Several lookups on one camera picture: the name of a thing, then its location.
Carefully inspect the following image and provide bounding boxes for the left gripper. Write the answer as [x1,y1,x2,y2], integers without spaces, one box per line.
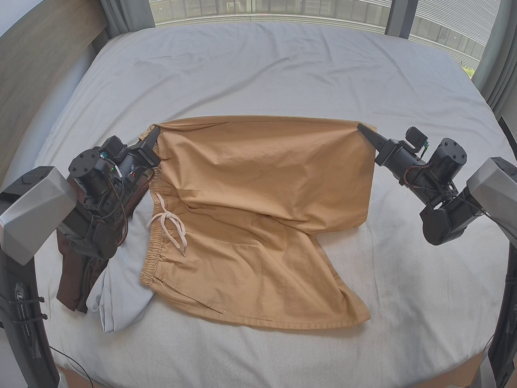
[120,141,161,178]

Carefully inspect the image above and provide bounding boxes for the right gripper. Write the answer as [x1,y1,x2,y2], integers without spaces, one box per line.
[374,137,427,178]

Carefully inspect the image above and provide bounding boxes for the tan shorts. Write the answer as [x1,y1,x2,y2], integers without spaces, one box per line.
[139,115,378,326]

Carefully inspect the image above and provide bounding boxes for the bed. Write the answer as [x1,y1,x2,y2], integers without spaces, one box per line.
[0,0,517,388]

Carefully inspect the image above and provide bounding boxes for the dark brown garment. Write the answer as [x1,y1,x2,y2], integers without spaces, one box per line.
[56,164,152,314]

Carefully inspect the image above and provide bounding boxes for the pale blue garment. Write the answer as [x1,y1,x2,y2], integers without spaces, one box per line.
[87,205,156,334]

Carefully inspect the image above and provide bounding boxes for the grey-green curtain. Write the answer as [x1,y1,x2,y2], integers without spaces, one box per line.
[91,0,157,39]
[472,0,517,118]

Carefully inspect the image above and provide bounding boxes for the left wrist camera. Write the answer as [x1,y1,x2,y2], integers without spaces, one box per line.
[101,135,131,157]

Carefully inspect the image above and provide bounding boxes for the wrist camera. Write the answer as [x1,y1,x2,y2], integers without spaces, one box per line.
[405,126,429,153]
[101,135,131,157]

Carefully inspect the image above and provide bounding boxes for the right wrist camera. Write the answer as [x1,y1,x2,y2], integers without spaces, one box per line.
[405,126,429,153]

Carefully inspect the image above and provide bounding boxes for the black cable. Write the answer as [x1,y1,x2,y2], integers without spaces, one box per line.
[50,347,95,388]

